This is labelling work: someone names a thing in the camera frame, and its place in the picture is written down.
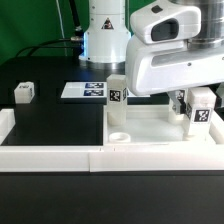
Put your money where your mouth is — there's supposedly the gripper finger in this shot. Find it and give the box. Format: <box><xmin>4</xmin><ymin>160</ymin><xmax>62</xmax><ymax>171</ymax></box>
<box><xmin>216</xmin><ymin>83</ymin><xmax>224</xmax><ymax>108</ymax></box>

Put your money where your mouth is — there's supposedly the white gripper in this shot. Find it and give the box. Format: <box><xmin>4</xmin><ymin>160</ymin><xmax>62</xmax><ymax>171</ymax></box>
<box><xmin>125</xmin><ymin>0</ymin><xmax>224</xmax><ymax>115</ymax></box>

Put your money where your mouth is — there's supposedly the white square table top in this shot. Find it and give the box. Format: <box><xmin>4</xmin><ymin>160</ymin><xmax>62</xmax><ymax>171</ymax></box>
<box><xmin>103</xmin><ymin>105</ymin><xmax>224</xmax><ymax>145</ymax></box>

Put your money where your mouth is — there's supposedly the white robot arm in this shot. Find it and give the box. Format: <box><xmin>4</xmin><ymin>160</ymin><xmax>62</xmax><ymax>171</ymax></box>
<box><xmin>79</xmin><ymin>0</ymin><xmax>224</xmax><ymax>96</ymax></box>

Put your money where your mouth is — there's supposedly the white U-shaped fence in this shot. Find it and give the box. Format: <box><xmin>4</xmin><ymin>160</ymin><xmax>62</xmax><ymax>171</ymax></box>
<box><xmin>0</xmin><ymin>109</ymin><xmax>224</xmax><ymax>172</ymax></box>

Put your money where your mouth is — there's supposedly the white tag sheet with markers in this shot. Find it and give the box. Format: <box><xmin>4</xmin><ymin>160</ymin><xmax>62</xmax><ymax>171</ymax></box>
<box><xmin>60</xmin><ymin>81</ymin><xmax>151</xmax><ymax>99</ymax></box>

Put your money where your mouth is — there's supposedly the black cable bundle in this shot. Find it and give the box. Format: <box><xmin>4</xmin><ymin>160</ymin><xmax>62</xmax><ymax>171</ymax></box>
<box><xmin>14</xmin><ymin>0</ymin><xmax>84</xmax><ymax>58</ymax></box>

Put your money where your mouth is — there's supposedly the white thin cable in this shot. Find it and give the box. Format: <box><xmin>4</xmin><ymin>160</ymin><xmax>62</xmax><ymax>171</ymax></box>
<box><xmin>54</xmin><ymin>0</ymin><xmax>69</xmax><ymax>58</ymax></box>

